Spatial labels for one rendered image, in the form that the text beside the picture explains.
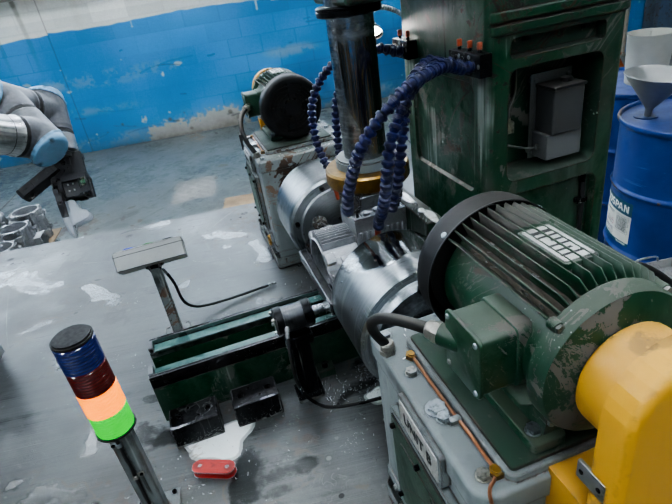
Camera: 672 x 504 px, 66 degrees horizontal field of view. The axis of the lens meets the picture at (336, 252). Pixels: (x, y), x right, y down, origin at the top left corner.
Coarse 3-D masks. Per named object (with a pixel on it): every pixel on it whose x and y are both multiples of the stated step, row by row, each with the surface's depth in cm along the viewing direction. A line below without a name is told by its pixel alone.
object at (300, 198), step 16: (288, 176) 140; (304, 176) 133; (320, 176) 130; (288, 192) 135; (304, 192) 127; (320, 192) 128; (288, 208) 132; (304, 208) 128; (320, 208) 129; (336, 208) 131; (288, 224) 132; (304, 224) 130; (320, 224) 128; (336, 224) 133; (304, 240) 132
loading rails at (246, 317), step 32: (224, 320) 123; (256, 320) 122; (320, 320) 119; (160, 352) 118; (192, 352) 120; (224, 352) 112; (256, 352) 114; (320, 352) 119; (352, 352) 123; (160, 384) 109; (192, 384) 112; (224, 384) 115
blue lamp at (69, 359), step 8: (96, 336) 76; (88, 344) 73; (96, 344) 75; (56, 352) 75; (64, 352) 77; (72, 352) 72; (80, 352) 72; (88, 352) 74; (96, 352) 75; (64, 360) 72; (72, 360) 72; (80, 360) 73; (88, 360) 74; (96, 360) 75; (64, 368) 73; (72, 368) 73; (80, 368) 73; (88, 368) 74; (72, 376) 74
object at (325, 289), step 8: (304, 256) 123; (304, 264) 123; (312, 264) 119; (312, 272) 116; (320, 272) 115; (312, 280) 118; (320, 280) 112; (320, 288) 110; (328, 288) 109; (328, 296) 107; (328, 304) 105
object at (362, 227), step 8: (368, 200) 119; (376, 200) 120; (360, 208) 120; (368, 208) 120; (376, 208) 115; (400, 208) 112; (344, 216) 117; (352, 216) 111; (360, 216) 111; (368, 216) 110; (392, 216) 112; (400, 216) 113; (352, 224) 112; (360, 224) 110; (368, 224) 111; (384, 224) 112; (392, 224) 113; (400, 224) 114; (360, 232) 111; (368, 232) 112; (360, 240) 112
